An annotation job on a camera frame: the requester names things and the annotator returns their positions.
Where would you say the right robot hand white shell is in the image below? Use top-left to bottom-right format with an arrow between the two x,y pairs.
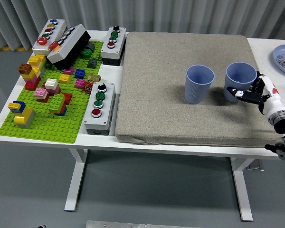
226,70 -> 285,116

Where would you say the blue ribbed cup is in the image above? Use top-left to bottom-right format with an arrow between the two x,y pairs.
184,64 -> 216,105
224,62 -> 257,103

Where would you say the blue plate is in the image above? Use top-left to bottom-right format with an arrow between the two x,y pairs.
271,44 -> 285,77

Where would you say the white table leg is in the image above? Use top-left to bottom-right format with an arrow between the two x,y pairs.
229,158 -> 254,223
64,149 -> 88,212

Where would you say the green brick baseplate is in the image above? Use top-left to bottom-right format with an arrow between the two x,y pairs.
0,40 -> 105,144

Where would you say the yellow blue grey brick duck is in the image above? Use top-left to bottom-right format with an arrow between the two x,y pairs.
8,100 -> 36,129

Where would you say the grey-brown mat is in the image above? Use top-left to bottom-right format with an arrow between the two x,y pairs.
115,32 -> 284,147

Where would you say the grey four-button control box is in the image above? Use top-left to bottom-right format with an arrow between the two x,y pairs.
100,25 -> 128,67
83,82 -> 116,136

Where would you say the green orange red brick stack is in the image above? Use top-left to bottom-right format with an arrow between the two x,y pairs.
48,93 -> 73,117

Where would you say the white pink brick stack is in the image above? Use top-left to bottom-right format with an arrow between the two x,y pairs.
44,78 -> 61,95

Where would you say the grey pleated curtain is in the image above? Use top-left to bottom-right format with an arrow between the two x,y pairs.
0,0 -> 285,51

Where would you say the brown yellow pink red brick stack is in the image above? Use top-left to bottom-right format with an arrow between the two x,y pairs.
18,63 -> 42,91

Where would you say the brass valve red handwheel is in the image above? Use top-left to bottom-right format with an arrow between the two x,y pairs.
82,73 -> 102,94

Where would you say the blue toy brick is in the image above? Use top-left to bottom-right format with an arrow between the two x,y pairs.
74,68 -> 86,79

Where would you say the yellow white brick stack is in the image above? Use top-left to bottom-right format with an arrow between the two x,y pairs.
28,54 -> 48,78

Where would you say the white control box black base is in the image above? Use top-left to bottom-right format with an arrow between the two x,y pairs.
47,23 -> 92,71

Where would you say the white five-button control box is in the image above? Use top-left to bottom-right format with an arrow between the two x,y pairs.
32,19 -> 67,57

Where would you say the green toy brick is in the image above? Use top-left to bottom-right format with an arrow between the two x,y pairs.
80,48 -> 94,59

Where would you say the yellow floor tape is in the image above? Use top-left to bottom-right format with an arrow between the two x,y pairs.
0,46 -> 33,52

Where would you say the grey bracket under table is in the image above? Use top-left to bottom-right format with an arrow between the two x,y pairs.
246,159 -> 265,171

